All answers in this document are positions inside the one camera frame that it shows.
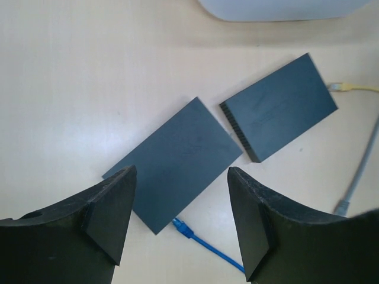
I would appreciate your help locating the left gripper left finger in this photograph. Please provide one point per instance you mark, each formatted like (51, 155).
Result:
(77, 240)

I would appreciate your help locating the black network switch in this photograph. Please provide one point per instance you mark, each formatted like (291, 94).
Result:
(177, 162)
(274, 111)

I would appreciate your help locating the white plastic bin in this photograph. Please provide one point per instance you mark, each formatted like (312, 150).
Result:
(280, 10)

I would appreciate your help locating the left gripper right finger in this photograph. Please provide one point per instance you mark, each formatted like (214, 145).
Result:
(283, 241)

